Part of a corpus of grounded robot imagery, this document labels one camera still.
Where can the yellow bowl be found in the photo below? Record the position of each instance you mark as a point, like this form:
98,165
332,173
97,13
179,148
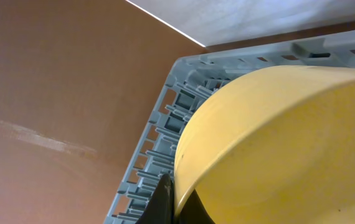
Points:
276,145

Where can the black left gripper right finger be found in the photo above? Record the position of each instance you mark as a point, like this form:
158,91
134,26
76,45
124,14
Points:
193,212

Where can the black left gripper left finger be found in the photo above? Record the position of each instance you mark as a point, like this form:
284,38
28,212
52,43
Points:
159,209

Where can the grey dishwasher rack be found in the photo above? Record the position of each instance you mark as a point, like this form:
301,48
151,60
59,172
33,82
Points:
190,82

